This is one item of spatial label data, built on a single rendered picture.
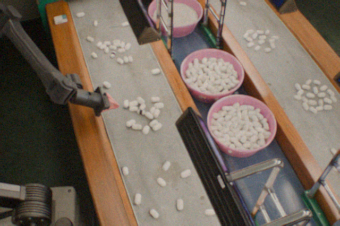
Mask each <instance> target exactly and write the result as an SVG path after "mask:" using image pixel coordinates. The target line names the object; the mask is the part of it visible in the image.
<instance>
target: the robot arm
mask: <svg viewBox="0 0 340 226"><path fill-rule="evenodd" d="M21 18H22V16H21V15H20V14H19V12H18V11H17V10H16V9H15V8H14V7H12V6H10V5H8V6H5V5H4V4H3V3H2V2H0V38H2V39H8V38H9V39H10V40H11V41H12V42H13V44H14V45H15V46H16V47H17V49H18V50H19V52H20V53H21V54H22V56H23V57H24V58H25V59H26V60H27V62H28V63H29V65H30V66H31V67H32V68H33V69H34V70H35V72H36V73H37V74H38V76H39V78H40V79H41V81H42V84H43V86H44V87H45V88H46V92H47V93H48V94H49V95H50V98H51V100H52V102H54V103H57V104H59V105H60V104H63V105H66V104H67V102H68V101H69V102H70V103H72V104H76V105H81V106H85V107H90V108H93V110H94V112H95V116H96V117H100V115H101V113H103V112H106V111H109V110H110V109H115V108H118V107H119V106H120V105H119V104H118V103H117V102H116V101H115V100H114V99H113V98H112V97H111V96H110V95H109V94H108V93H106V92H104V94H103V93H102V90H101V88H102V87H100V86H98V87H97V88H96V89H95V90H94V92H91V91H87V90H83V86H82V83H81V80H80V78H79V76H78V75H77V74H68V73H67V74H66V75H65V76H63V75H62V73H61V72H59V71H58V70H57V69H56V68H55V67H54V66H53V65H52V64H51V63H50V62H49V61H48V60H47V58H46V57H45V56H44V55H43V54H42V53H41V51H40V50H39V49H38V47H37V46H36V45H35V44H34V42H33V41H32V40H31V39H30V38H29V37H28V35H27V34H26V32H25V31H24V30H23V28H22V26H21V24H20V19H21Z"/></svg>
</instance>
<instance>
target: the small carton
mask: <svg viewBox="0 0 340 226"><path fill-rule="evenodd" d="M54 21H55V24H60V23H62V22H67V16H66V14H64V15H61V16H57V17H54Z"/></svg>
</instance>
